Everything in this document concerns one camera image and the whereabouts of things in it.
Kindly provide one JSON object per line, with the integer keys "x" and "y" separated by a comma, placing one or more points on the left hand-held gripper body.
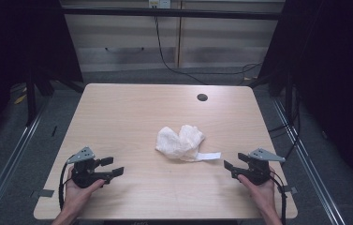
{"x": 83, "y": 175}

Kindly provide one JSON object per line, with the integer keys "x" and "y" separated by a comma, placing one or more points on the white wall socket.
{"x": 159, "y": 3}

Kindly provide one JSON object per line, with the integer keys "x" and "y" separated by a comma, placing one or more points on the grey tape strip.
{"x": 289, "y": 189}
{"x": 43, "y": 193}

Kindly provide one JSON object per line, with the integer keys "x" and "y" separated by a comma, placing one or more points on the black curtain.
{"x": 15, "y": 40}
{"x": 330, "y": 62}

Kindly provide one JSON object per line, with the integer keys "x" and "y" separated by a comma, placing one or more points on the metal floor rail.
{"x": 5, "y": 168}
{"x": 311, "y": 168}

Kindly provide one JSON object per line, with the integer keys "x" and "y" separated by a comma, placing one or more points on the white cloth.
{"x": 179, "y": 142}

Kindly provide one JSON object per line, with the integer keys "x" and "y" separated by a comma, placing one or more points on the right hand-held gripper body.
{"x": 258, "y": 172}

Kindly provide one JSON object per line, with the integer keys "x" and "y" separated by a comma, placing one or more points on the dark round table grommet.
{"x": 202, "y": 97}

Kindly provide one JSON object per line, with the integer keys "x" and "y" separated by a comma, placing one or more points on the small black floor object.
{"x": 54, "y": 130}

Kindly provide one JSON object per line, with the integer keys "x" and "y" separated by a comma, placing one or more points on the yellow floor object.
{"x": 20, "y": 99}

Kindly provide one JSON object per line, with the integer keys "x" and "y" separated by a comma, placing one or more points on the person's right hand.
{"x": 263, "y": 195}

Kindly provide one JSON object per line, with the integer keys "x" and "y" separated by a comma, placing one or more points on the person's left hand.
{"x": 76, "y": 198}

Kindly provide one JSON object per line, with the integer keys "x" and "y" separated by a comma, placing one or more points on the black horizontal bar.
{"x": 171, "y": 13}

